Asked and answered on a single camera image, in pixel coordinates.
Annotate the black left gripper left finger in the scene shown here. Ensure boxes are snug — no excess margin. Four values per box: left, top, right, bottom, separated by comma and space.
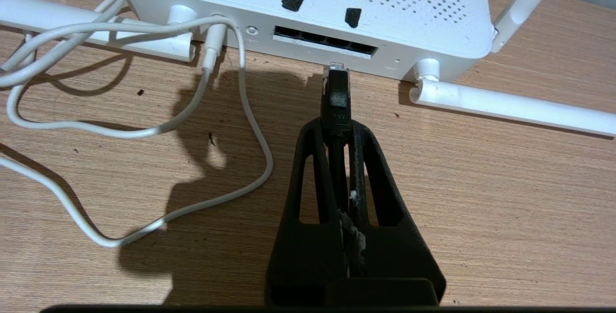
265, 118, 347, 305

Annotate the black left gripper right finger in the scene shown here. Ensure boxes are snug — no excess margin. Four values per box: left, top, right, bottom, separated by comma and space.
347, 121, 447, 305

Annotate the black ethernet cable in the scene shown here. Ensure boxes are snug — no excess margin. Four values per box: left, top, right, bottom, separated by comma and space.
320, 63, 352, 217

